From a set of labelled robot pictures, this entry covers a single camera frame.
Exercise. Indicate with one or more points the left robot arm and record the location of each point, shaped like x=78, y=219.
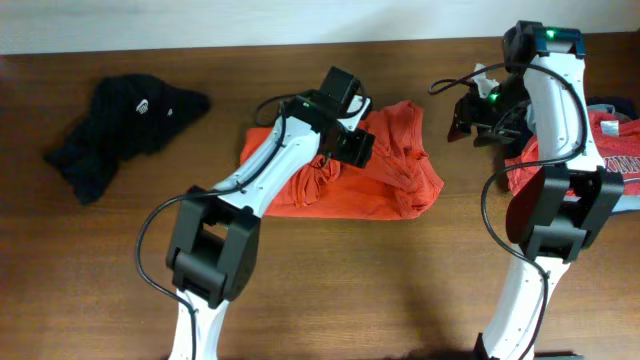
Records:
x=214, y=245

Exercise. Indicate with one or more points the black knit garment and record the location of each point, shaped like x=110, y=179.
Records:
x=128, y=115

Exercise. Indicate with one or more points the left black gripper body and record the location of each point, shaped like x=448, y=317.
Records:
x=352, y=145

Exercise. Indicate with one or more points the plain orange t-shirt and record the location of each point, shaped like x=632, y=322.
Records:
x=370, y=170

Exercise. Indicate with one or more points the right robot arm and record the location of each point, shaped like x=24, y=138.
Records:
x=560, y=211

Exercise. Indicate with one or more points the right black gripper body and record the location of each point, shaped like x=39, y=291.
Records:
x=496, y=116

